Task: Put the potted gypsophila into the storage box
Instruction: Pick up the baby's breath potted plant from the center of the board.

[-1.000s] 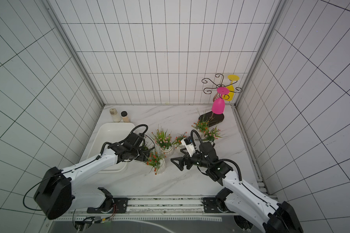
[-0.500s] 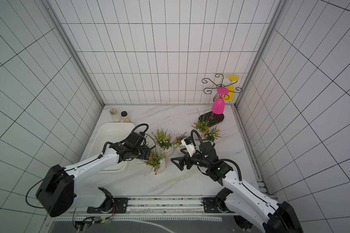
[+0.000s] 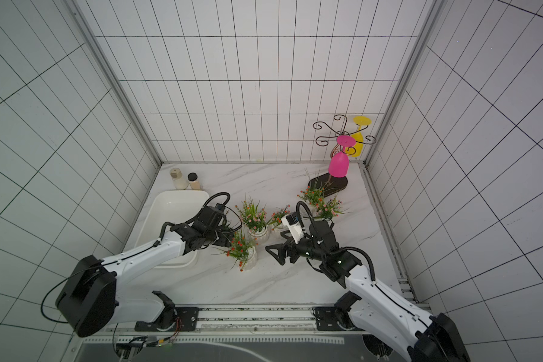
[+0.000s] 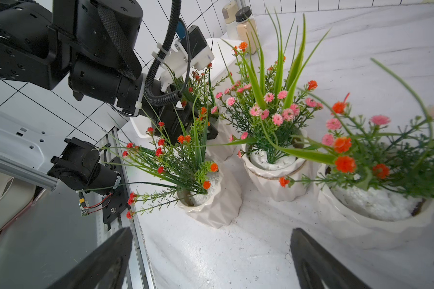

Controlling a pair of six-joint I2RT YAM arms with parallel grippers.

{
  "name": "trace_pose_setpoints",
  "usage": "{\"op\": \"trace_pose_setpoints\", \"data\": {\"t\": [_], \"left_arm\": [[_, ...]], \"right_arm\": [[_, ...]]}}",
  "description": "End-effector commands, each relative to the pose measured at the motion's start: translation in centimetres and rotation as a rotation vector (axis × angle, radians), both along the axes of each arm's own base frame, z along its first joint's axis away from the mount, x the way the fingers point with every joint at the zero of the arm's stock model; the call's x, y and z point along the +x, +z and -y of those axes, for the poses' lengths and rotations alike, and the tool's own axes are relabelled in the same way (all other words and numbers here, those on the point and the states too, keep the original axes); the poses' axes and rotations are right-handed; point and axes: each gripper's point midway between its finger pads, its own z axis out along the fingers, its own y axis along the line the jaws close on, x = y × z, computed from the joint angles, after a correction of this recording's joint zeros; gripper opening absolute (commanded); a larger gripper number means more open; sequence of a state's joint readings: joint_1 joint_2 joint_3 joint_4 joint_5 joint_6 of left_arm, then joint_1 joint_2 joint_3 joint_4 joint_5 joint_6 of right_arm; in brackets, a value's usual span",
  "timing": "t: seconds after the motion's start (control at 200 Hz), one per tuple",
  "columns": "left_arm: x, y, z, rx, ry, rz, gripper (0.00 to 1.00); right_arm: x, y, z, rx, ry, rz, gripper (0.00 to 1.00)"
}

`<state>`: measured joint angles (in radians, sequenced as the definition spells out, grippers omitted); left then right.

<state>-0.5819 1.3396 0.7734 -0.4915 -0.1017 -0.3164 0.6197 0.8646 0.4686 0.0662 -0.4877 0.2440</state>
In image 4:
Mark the potted gypsophila small centre-right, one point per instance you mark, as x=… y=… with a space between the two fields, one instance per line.
x=375 y=187

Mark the potted gypsophila red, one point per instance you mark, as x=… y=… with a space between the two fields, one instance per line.
x=202 y=87

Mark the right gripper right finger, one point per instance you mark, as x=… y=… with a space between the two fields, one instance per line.
x=316 y=268

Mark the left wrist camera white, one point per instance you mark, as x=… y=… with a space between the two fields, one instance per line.
x=194 y=52

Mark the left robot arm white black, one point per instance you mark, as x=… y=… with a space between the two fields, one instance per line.
x=92 y=45

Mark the white-lid spice jar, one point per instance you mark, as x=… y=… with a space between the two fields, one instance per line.
x=229 y=14

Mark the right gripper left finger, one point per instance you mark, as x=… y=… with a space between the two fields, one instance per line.
x=104 y=268

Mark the black-lid spice jar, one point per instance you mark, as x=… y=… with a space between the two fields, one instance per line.
x=247 y=29

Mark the potted gypsophila red-orange front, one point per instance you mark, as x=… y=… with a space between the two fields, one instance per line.
x=185 y=176

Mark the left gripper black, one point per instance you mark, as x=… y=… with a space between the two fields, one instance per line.
x=170 y=120

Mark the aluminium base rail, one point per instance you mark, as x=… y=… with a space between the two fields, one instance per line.
x=51 y=237

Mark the potted gypsophila pink centre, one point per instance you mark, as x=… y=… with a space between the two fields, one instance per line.
x=269 y=108

